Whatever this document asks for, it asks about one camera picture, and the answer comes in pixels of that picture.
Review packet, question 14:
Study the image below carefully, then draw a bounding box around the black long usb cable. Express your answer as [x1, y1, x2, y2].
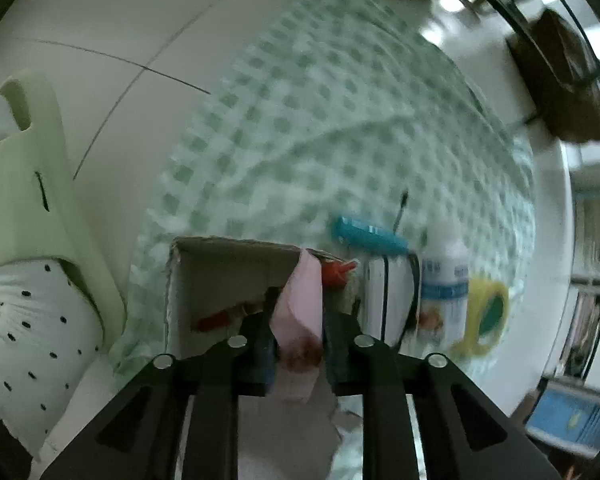
[379, 188, 411, 346]

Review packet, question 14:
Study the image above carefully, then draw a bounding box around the white medicine bottle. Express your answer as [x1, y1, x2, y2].
[417, 220, 469, 351]

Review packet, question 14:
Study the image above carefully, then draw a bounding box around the white dotted sock foot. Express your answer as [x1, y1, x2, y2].
[0, 259, 104, 457]

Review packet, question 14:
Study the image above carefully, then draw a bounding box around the brown paper bag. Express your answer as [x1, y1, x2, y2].
[507, 9, 600, 144]

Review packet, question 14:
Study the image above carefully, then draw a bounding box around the orange red marker pen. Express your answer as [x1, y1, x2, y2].
[322, 260, 358, 289]

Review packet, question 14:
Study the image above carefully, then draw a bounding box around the white cardboard box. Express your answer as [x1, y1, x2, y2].
[166, 237, 342, 479]

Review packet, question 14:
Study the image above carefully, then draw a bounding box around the green checkered cloth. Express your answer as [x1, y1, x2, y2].
[110, 0, 535, 384]

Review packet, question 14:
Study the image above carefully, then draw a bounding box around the white power bank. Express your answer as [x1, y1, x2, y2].
[361, 252, 420, 350]

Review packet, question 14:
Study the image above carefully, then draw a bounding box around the black short usb cable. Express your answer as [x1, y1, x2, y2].
[398, 252, 424, 346]

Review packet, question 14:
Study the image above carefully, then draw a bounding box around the teal cylindrical tube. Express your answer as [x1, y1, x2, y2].
[332, 216, 410, 256]

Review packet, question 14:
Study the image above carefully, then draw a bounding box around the yellow tape roll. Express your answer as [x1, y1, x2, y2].
[452, 278, 509, 358]

